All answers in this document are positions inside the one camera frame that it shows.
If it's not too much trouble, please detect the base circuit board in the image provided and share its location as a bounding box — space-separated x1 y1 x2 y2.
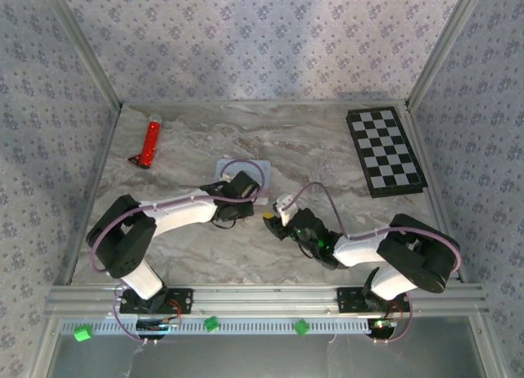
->
136 317 182 335
367 317 399 332

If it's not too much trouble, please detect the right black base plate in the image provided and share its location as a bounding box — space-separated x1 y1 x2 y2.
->
336 286 412 314

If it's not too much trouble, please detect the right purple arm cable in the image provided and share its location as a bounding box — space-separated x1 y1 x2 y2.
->
283 181 464 347

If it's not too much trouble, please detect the left red base wire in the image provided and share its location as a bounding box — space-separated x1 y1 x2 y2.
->
165 299 183 324

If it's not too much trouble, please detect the black grey chessboard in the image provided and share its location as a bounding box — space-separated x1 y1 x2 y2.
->
346 106 429 200

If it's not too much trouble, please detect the grey slotted cable duct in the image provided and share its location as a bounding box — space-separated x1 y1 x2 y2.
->
60 316 372 335

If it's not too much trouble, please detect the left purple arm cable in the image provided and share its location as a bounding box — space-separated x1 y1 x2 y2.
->
89 158 266 347

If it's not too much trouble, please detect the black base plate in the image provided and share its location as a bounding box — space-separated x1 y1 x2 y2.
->
336 286 412 314
118 287 194 315

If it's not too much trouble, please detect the right red base wire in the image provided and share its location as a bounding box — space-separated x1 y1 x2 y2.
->
383 300 404 320

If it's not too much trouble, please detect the right thin black gripper cable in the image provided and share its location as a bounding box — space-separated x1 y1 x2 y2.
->
297 240 318 261

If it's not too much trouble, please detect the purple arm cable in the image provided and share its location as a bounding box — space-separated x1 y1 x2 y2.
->
89 158 266 347
283 181 464 347

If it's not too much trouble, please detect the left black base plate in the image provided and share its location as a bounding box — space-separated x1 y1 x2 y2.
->
118 287 194 315

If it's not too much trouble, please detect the pastel cartoon tin box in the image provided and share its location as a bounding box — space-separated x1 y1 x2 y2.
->
215 158 273 205

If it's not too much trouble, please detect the aluminium frame post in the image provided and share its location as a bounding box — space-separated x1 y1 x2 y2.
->
404 0 489 111
38 0 124 110

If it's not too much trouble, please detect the red glitter tube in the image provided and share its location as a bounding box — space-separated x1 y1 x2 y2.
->
140 112 163 170

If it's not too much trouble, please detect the red base wire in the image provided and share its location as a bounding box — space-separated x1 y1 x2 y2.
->
383 300 404 320
165 299 183 324

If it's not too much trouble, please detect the right base circuit board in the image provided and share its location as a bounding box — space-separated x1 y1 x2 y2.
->
367 317 399 332

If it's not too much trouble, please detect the left base circuit board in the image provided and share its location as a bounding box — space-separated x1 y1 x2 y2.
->
136 317 182 335

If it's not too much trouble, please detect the aluminium side bar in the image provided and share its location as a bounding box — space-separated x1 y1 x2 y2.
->
61 106 124 286

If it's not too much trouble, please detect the aluminium mounting rail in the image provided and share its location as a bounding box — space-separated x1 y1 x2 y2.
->
44 283 490 318

